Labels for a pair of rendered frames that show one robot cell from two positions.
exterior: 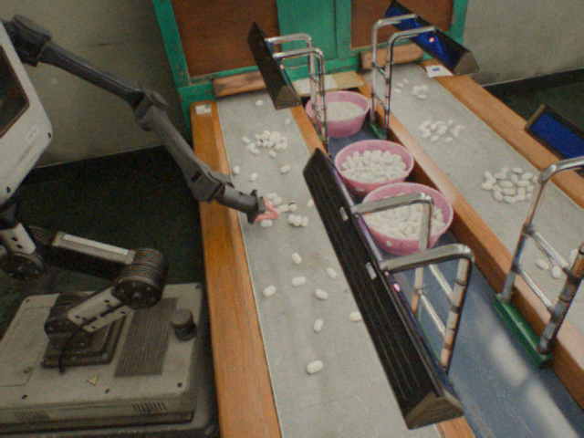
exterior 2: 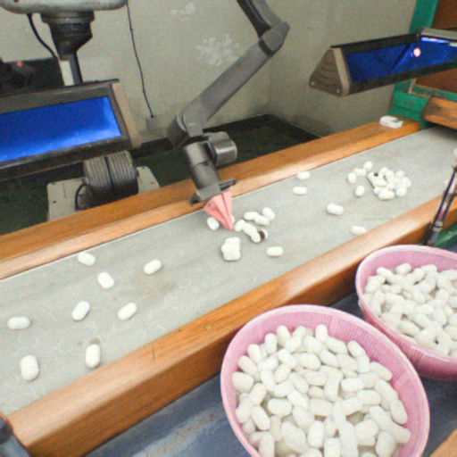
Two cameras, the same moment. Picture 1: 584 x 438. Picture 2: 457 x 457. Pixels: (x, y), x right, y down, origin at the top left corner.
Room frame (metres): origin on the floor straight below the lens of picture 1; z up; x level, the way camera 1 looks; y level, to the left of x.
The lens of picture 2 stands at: (0.80, -0.54, 1.22)
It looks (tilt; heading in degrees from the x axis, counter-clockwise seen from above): 36 degrees down; 63
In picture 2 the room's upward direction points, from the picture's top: straight up
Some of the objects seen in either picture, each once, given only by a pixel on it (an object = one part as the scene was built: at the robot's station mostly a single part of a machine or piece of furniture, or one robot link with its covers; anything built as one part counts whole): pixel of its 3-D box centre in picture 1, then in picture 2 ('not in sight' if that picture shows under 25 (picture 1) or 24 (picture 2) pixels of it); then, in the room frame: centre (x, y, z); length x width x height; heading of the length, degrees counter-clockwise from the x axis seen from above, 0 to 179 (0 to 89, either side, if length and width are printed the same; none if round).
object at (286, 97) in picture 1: (268, 58); (436, 48); (1.55, 0.01, 1.08); 0.62 x 0.08 x 0.07; 7
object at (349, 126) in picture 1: (338, 115); not in sight; (1.75, -0.25, 0.72); 0.27 x 0.27 x 0.10
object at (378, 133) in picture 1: (401, 84); not in sight; (1.60, -0.47, 0.90); 0.20 x 0.19 x 0.45; 7
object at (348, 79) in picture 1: (323, 84); not in sight; (1.97, -0.22, 0.77); 0.33 x 0.15 x 0.01; 97
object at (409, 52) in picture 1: (391, 55); not in sight; (2.06, -0.55, 0.83); 0.30 x 0.06 x 0.07; 97
